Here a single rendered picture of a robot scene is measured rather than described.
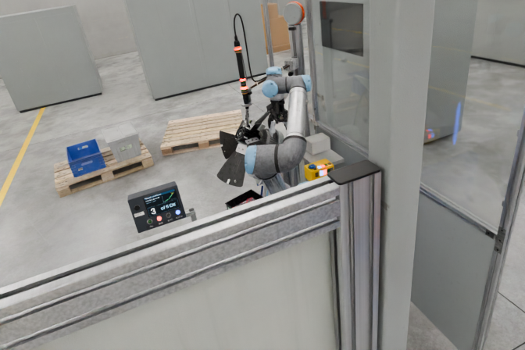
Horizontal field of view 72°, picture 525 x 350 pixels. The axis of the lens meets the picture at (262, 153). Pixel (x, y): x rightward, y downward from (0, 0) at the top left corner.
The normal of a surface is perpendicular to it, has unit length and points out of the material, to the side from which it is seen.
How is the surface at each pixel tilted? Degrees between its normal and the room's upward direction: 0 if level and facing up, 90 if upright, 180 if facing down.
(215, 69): 90
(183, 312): 89
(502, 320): 0
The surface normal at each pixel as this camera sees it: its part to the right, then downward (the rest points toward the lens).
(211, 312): 0.37, 0.37
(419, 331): -0.13, -0.88
